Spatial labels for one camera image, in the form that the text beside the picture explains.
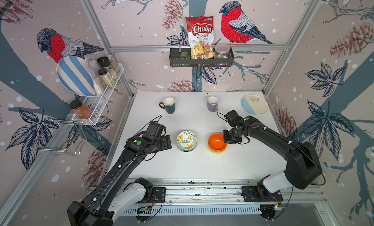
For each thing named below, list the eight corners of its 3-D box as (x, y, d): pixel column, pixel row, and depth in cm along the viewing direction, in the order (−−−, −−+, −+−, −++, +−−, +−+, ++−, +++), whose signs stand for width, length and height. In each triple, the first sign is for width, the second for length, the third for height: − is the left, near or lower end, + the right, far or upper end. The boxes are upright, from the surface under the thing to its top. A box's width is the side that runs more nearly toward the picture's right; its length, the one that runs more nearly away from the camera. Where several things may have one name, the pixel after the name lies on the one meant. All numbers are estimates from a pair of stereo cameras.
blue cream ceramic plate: (244, 114, 110) (245, 113, 108) (238, 96, 123) (239, 94, 121) (270, 114, 110) (272, 113, 108) (262, 96, 123) (263, 94, 121)
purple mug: (207, 113, 109) (208, 107, 102) (206, 103, 116) (207, 96, 109) (218, 113, 109) (220, 107, 102) (216, 103, 116) (218, 96, 109)
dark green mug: (161, 110, 111) (159, 102, 103) (166, 103, 115) (164, 95, 108) (172, 114, 108) (171, 106, 101) (177, 107, 113) (176, 99, 105)
